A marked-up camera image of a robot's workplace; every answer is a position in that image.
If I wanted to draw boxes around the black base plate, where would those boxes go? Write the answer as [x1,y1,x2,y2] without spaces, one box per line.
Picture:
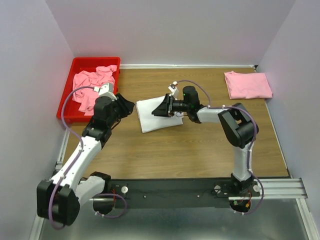
[89,177,261,211]

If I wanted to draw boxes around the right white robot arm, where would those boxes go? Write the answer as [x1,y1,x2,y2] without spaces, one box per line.
[151,83,259,194]

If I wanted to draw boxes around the aluminium frame rail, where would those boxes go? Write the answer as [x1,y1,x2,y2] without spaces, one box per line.
[28,127,313,240]

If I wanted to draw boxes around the folded pink t shirt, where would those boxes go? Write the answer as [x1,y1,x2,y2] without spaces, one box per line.
[224,71,273,100]

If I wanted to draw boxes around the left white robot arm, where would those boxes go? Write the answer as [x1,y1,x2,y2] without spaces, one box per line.
[36,93,135,230]

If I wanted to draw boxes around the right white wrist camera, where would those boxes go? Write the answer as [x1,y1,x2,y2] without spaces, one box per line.
[168,81,179,100]

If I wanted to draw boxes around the white t shirt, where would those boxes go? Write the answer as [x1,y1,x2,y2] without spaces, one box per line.
[136,96,183,134]

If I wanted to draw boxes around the red plastic bin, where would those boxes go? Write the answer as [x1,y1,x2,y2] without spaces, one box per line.
[56,56,121,123]

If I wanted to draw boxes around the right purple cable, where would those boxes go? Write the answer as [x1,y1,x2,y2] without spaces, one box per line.
[172,79,265,216]

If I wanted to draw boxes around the crumpled pink t shirt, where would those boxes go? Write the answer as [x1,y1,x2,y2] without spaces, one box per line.
[72,65,118,116]

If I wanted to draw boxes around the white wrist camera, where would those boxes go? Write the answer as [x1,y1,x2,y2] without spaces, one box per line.
[93,82,117,101]
[168,81,179,100]

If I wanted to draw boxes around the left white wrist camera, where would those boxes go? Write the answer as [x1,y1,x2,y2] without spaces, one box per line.
[93,82,117,101]

